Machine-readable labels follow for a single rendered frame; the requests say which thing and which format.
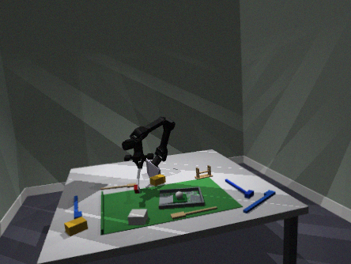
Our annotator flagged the white golf ball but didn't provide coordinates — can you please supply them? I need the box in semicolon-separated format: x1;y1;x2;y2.
175;191;183;199

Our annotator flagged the yellow rectangular block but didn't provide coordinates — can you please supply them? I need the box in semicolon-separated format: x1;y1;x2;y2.
149;174;166;186
64;217;88;236

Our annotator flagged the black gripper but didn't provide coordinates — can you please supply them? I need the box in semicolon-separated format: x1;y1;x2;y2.
124;147;154;170

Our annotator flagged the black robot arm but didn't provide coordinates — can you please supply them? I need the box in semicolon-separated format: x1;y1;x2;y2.
122;117;175;167

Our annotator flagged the green flat mat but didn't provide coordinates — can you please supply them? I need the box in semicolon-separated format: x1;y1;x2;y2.
104;177;242;235

